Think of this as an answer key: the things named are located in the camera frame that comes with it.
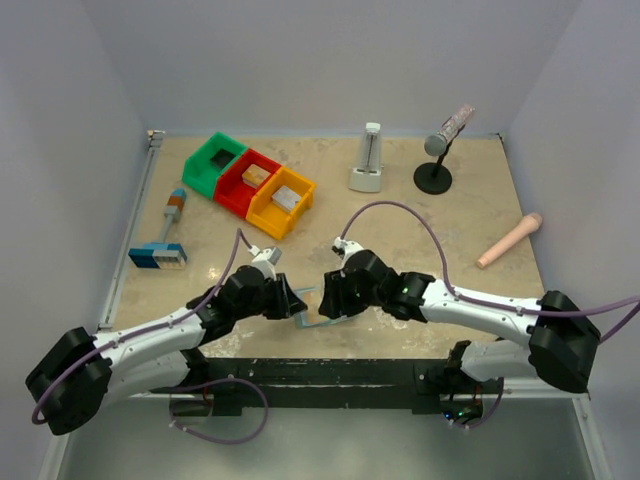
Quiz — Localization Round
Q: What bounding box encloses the grey glitter microphone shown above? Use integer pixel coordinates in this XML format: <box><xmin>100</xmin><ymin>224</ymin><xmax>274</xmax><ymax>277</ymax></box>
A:
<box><xmin>424</xmin><ymin>104</ymin><xmax>475</xmax><ymax>157</ymax></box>

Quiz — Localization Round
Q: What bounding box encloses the green card holder wallet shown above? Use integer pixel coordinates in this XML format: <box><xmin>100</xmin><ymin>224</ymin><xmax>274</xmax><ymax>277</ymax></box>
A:
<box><xmin>293</xmin><ymin>286</ymin><xmax>350</xmax><ymax>329</ymax></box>

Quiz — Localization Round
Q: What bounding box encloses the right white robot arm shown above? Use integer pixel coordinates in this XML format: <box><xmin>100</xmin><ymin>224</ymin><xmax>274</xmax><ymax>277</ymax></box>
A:
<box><xmin>319</xmin><ymin>250</ymin><xmax>601</xmax><ymax>394</ymax></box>

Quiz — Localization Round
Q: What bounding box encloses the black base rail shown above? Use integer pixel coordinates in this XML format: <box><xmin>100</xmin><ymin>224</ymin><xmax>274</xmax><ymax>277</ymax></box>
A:
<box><xmin>149</xmin><ymin>357</ymin><xmax>494</xmax><ymax>416</ymax></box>

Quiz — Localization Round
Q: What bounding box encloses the white metronome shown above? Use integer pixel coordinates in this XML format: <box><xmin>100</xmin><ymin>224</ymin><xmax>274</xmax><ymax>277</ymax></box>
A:
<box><xmin>348</xmin><ymin>122</ymin><xmax>382</xmax><ymax>193</ymax></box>

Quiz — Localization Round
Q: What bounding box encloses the black microphone stand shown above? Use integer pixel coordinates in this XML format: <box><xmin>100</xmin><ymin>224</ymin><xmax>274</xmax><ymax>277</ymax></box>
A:
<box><xmin>413</xmin><ymin>131</ymin><xmax>452</xmax><ymax>195</ymax></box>

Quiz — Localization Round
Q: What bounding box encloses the aluminium frame rail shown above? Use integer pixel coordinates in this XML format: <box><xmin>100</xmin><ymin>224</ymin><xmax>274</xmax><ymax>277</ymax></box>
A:
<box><xmin>38</xmin><ymin>130</ymin><xmax>166</xmax><ymax>479</ymax></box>

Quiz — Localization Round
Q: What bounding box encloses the toy block hammer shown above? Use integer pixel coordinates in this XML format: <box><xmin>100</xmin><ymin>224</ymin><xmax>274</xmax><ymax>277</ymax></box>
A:
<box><xmin>128</xmin><ymin>188</ymin><xmax>188</xmax><ymax>270</ymax></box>

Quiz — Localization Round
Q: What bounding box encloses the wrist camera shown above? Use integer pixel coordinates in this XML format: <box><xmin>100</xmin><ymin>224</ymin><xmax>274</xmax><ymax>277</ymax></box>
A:
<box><xmin>331</xmin><ymin>237</ymin><xmax>363</xmax><ymax>261</ymax></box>
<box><xmin>249</xmin><ymin>245</ymin><xmax>282</xmax><ymax>279</ymax></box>

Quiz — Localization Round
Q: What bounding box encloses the green plastic bin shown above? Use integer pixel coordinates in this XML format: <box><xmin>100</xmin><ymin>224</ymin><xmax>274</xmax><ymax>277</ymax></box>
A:
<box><xmin>182</xmin><ymin>132</ymin><xmax>248</xmax><ymax>200</ymax></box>

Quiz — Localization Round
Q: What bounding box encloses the yellow plastic bin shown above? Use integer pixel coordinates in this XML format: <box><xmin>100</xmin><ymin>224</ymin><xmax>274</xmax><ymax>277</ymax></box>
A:
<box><xmin>246</xmin><ymin>166</ymin><xmax>316</xmax><ymax>240</ymax></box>

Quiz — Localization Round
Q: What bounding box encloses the black item in green bin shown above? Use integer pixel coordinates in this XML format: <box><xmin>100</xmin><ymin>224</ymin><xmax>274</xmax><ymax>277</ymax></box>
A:
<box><xmin>209</xmin><ymin>149</ymin><xmax>235</xmax><ymax>170</ymax></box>

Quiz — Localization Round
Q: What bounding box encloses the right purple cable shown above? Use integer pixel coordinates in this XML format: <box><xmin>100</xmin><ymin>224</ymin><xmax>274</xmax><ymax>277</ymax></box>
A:
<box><xmin>339</xmin><ymin>200</ymin><xmax>640</xmax><ymax>431</ymax></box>

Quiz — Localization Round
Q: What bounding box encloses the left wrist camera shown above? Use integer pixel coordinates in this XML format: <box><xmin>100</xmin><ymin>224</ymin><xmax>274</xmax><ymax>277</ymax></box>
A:
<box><xmin>249</xmin><ymin>245</ymin><xmax>282</xmax><ymax>279</ymax></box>

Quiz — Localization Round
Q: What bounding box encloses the card stack in red bin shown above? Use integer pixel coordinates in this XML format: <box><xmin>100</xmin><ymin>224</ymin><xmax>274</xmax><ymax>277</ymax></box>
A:
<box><xmin>242</xmin><ymin>164</ymin><xmax>271</xmax><ymax>189</ymax></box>

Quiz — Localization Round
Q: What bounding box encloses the card stack in yellow bin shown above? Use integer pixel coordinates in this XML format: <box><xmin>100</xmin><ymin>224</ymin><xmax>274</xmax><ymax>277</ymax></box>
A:
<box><xmin>271</xmin><ymin>185</ymin><xmax>301</xmax><ymax>213</ymax></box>

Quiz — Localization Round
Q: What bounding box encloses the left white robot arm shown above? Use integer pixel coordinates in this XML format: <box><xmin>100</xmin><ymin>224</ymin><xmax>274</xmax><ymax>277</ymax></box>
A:
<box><xmin>25</xmin><ymin>266</ymin><xmax>308</xmax><ymax>435</ymax></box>

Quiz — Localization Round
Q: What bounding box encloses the red plastic bin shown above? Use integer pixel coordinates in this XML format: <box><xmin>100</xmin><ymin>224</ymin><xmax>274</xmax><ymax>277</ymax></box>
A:
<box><xmin>213</xmin><ymin>148</ymin><xmax>281</xmax><ymax>219</ymax></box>

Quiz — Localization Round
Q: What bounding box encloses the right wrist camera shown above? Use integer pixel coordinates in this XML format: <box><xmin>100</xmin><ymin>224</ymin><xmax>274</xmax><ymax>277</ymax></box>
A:
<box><xmin>331</xmin><ymin>237</ymin><xmax>363</xmax><ymax>261</ymax></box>

